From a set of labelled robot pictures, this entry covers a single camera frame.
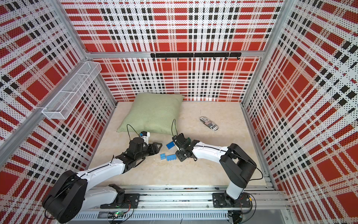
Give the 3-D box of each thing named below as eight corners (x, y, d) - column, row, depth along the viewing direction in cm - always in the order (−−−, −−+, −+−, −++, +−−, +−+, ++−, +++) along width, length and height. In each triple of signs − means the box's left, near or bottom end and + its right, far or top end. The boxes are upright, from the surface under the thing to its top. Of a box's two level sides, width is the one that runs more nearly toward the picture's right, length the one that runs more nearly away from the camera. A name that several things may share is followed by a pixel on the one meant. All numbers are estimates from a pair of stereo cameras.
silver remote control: (199, 120, 111) (199, 118, 109) (203, 117, 113) (203, 115, 111) (215, 132, 104) (216, 130, 101) (219, 128, 106) (219, 126, 103)
